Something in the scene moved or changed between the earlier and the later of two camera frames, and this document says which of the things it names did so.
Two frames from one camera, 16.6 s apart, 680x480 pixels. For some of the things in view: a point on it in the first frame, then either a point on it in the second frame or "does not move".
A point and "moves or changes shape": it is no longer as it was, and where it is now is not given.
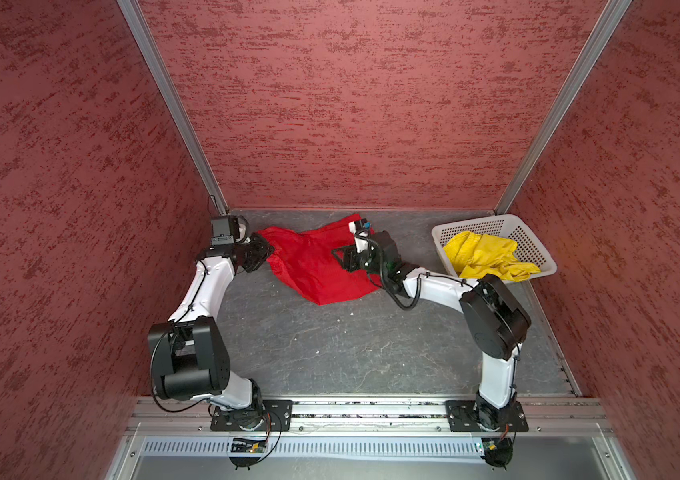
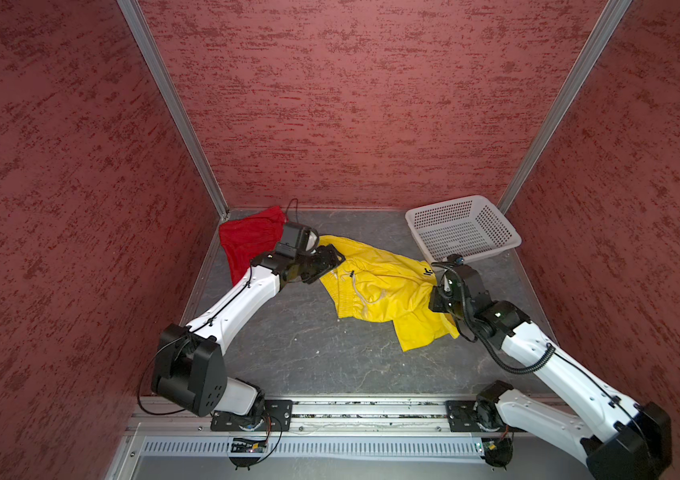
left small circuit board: x=245 y=445 does not move
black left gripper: x=265 y=250 → x=327 y=261
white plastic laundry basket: x=529 y=247 → x=471 y=227
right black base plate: x=462 y=417 does not move
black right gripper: x=349 y=257 → x=437 y=292
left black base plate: x=275 y=416 does not move
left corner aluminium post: x=149 y=49 does not move
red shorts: x=305 y=260 moves or changes shape
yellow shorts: x=473 y=253 → x=370 y=285
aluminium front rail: x=574 y=417 does not move
